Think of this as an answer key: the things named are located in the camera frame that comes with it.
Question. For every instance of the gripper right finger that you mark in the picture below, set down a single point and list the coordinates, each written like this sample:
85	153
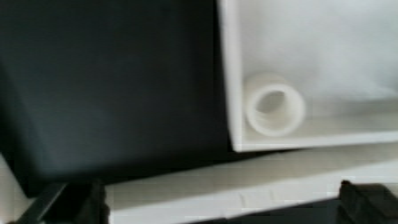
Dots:
368	203

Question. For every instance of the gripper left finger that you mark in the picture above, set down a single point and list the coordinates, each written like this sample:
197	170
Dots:
69	204

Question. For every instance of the white square table top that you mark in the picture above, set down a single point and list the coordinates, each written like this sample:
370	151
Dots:
311	72

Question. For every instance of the white U-shaped obstacle fence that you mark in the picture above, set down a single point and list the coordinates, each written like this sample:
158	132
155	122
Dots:
259	184

